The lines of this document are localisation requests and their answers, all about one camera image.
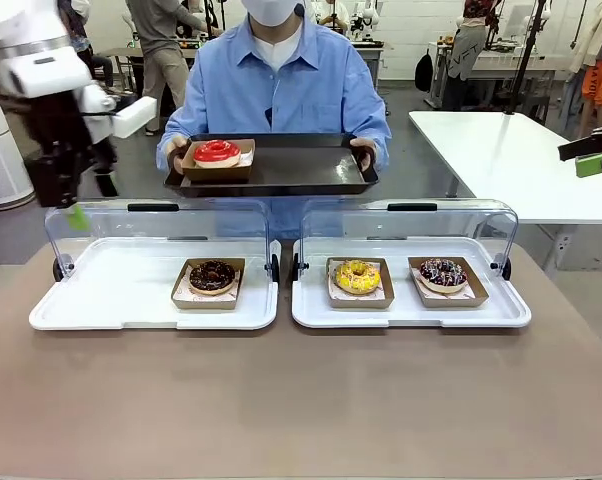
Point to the black hanging bag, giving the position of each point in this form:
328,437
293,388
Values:
424,72

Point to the white paper liner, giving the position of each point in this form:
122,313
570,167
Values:
461,295
376,296
246,159
201,298

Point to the bystander in light shirt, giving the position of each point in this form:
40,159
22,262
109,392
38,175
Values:
331,12

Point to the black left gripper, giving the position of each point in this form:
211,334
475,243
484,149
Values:
56,150

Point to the black serving tray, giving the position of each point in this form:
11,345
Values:
301,172

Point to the white face mask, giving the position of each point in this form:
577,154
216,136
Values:
271,10

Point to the person's right hand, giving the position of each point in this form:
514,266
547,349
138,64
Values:
173,150

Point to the bystander in grey shirt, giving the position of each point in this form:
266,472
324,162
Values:
161,60

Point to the white cylindrical appliance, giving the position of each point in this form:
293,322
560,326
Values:
1,160

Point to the chocolate glazed donut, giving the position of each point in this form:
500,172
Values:
212,277

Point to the black stand pole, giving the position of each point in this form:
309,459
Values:
523,65

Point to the sprinkled chocolate donut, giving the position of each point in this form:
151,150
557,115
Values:
481,297

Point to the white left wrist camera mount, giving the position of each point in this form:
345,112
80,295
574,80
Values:
133,117

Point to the yellow sprinkled donut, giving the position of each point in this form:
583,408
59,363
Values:
357,277

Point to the dark donut with pastel sprinkles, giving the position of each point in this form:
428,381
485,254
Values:
443,275

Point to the white display tray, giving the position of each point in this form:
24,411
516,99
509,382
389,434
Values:
406,315
131,300

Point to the person's left hand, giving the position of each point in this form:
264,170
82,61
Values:
368,150

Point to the mannequin with orange shorts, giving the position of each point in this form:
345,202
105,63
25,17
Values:
597,85

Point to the bystander in patterned blue shirt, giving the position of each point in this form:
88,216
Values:
106,182

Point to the person's right forearm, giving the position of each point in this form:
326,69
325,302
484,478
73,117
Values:
178,125

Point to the yellow glazed donut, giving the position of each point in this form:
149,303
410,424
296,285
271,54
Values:
387,300

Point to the person's left forearm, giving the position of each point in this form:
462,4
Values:
373,125

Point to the clear display lid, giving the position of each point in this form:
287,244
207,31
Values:
156,225
411,225

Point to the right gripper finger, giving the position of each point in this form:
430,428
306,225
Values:
593,165
596,142

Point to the red glazed donut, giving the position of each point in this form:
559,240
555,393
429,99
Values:
217,155
216,174

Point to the person in blue shirt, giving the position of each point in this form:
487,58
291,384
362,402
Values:
286,85

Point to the white background workbench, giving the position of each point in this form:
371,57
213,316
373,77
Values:
496,62

